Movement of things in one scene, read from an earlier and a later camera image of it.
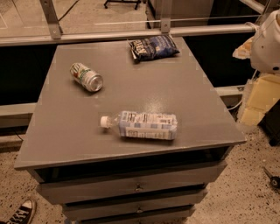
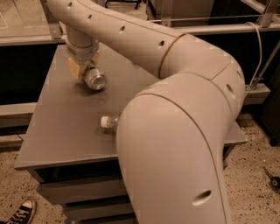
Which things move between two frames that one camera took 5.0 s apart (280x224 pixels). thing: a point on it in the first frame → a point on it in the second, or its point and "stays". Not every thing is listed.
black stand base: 136,2 stays
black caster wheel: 274,180 stays
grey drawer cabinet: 101,176 stays
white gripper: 267,49 → 82,52
